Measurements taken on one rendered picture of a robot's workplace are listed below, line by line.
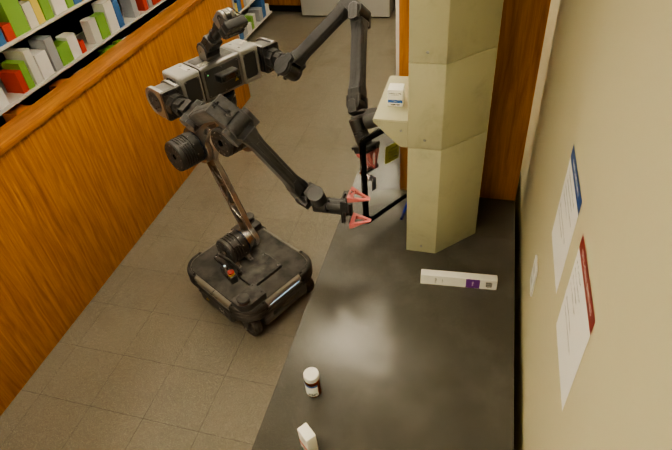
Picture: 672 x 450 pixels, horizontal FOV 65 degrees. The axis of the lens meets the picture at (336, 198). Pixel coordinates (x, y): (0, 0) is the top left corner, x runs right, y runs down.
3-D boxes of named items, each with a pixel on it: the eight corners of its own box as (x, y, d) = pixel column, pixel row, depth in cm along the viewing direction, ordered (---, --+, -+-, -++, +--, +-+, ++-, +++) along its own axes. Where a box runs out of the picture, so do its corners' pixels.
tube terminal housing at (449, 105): (477, 204, 221) (499, 23, 173) (472, 258, 197) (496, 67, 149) (418, 198, 227) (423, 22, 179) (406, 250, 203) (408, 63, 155)
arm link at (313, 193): (310, 184, 193) (296, 202, 191) (302, 170, 183) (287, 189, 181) (336, 200, 189) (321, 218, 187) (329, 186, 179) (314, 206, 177)
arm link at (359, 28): (360, 15, 212) (346, 3, 203) (373, 11, 209) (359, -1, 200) (357, 117, 205) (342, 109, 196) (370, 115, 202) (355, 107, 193)
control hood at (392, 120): (420, 100, 198) (421, 76, 191) (407, 148, 174) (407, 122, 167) (390, 99, 201) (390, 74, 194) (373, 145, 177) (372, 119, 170)
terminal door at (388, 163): (416, 190, 223) (418, 107, 198) (364, 226, 208) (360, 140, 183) (414, 190, 224) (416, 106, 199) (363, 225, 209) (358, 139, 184)
